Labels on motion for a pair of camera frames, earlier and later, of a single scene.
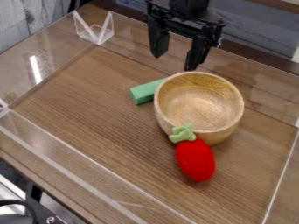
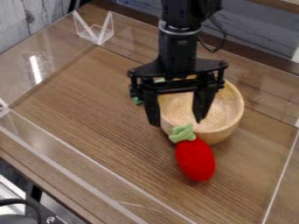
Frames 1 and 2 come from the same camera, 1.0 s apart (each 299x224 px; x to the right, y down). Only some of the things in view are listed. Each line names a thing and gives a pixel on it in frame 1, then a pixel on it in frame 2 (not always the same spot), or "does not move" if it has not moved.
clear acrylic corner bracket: (94, 32) does not move
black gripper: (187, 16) -> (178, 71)
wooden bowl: (202, 99) does not move
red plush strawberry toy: (194, 155) does not move
